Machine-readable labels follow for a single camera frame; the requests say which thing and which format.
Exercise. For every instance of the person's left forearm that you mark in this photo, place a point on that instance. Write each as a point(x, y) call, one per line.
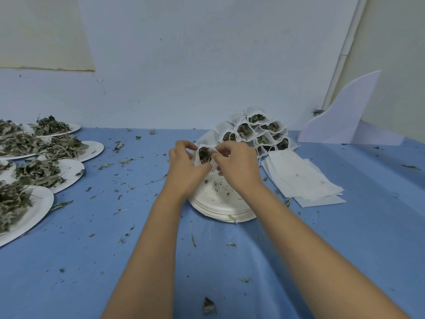
point(149, 262)

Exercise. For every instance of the large curled dried leaf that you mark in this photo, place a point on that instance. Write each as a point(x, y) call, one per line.
point(209, 306)

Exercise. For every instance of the scattered dried leaf crumbs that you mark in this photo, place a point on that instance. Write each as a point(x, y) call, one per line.
point(128, 161)

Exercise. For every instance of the stack of white paper plates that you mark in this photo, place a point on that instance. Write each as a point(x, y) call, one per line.
point(219, 204)

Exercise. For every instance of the person's right hand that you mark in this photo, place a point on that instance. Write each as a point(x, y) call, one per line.
point(242, 169)

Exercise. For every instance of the leaf-filled white tea bag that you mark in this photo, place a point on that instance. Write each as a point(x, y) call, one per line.
point(204, 155)

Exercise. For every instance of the person's right forearm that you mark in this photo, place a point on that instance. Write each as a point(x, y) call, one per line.
point(298, 249)

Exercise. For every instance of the group of leaf-laden paper plates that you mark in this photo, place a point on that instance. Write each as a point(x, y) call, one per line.
point(39, 209)

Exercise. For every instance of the person's right thumb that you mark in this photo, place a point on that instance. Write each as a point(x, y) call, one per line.
point(219, 157)

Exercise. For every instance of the white wall pipe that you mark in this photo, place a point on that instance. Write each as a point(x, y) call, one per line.
point(345, 43)

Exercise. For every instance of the pile of filled tea sachets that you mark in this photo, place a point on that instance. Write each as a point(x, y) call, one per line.
point(257, 129)

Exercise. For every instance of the person's left thumb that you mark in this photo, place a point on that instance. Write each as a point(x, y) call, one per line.
point(202, 168)

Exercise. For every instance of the stack of empty filter bags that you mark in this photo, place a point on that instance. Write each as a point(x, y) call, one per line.
point(298, 177)

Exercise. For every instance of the heaps of dried green leaves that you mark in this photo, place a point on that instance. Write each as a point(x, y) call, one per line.
point(30, 172)

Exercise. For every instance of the blue table cloth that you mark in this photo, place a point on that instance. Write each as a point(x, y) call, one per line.
point(83, 262)

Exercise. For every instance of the white folded card board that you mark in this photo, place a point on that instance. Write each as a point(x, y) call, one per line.
point(345, 112)

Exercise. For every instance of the person's left hand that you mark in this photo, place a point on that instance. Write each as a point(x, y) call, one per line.
point(182, 176)

